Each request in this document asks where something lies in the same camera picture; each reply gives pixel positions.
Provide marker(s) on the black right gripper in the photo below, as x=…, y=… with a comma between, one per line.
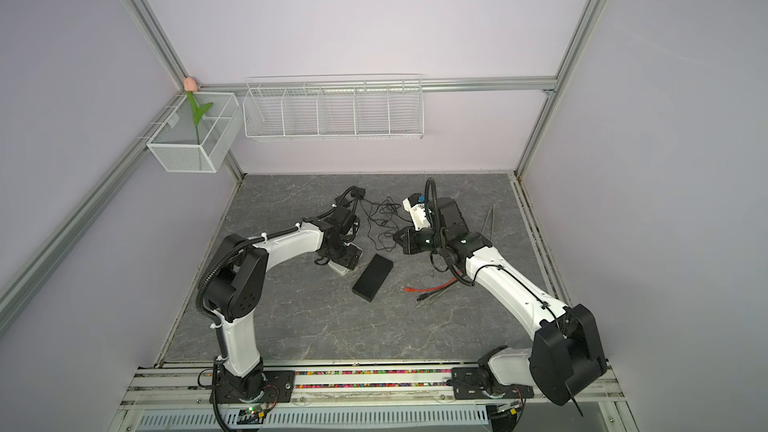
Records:
x=409, y=243

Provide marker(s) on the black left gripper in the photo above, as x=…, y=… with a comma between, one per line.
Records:
x=351, y=258

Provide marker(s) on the pink artificial tulip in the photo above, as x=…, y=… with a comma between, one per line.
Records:
x=198, y=110

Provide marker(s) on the white wire wall basket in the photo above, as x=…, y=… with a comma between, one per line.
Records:
x=346, y=106

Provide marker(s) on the white mesh box basket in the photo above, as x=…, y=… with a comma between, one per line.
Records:
x=174, y=144

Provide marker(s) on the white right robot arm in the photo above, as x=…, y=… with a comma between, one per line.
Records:
x=566, y=355

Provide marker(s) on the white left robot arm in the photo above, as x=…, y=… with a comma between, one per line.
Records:
x=232, y=285

